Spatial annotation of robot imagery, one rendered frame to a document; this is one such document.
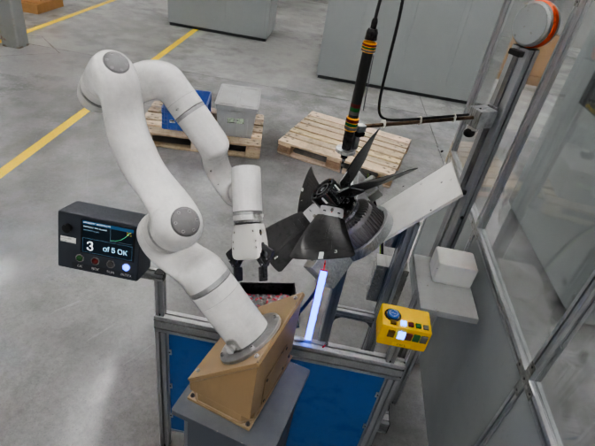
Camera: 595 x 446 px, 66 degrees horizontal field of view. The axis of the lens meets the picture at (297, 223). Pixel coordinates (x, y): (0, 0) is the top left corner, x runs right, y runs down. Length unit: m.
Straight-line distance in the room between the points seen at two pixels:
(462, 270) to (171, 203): 1.34
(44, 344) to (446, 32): 6.17
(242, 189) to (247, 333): 0.38
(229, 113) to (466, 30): 3.92
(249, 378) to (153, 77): 0.79
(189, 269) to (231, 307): 0.14
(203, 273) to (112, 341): 1.70
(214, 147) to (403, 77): 6.15
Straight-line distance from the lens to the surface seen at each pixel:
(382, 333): 1.54
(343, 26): 7.07
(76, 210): 1.56
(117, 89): 1.15
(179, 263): 1.21
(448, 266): 2.04
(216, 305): 1.17
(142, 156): 1.16
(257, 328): 1.21
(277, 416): 1.40
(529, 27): 1.97
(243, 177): 1.27
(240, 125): 4.57
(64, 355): 2.80
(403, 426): 2.64
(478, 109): 1.95
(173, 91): 1.27
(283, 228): 1.86
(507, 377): 1.83
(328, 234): 1.62
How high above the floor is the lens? 2.12
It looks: 35 degrees down
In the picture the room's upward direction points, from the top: 10 degrees clockwise
